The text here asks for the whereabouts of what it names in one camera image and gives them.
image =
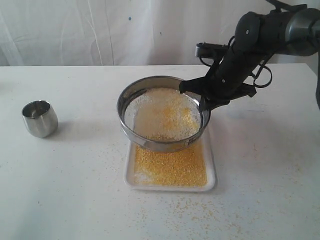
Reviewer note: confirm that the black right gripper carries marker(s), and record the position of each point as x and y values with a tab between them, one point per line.
225	82

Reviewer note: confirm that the yellow grain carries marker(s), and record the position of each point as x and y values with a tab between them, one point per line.
167	124

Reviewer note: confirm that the round stainless steel sieve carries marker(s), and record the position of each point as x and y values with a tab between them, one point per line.
157	91

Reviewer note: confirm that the stainless steel cup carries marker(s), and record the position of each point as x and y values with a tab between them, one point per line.
40	118

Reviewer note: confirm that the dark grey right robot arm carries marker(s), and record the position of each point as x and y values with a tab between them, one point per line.
256	39

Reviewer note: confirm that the white square plastic tray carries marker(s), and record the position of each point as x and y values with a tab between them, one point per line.
189	170

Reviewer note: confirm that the white backdrop curtain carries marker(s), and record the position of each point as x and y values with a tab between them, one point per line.
115	32

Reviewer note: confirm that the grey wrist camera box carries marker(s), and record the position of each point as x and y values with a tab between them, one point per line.
210	50

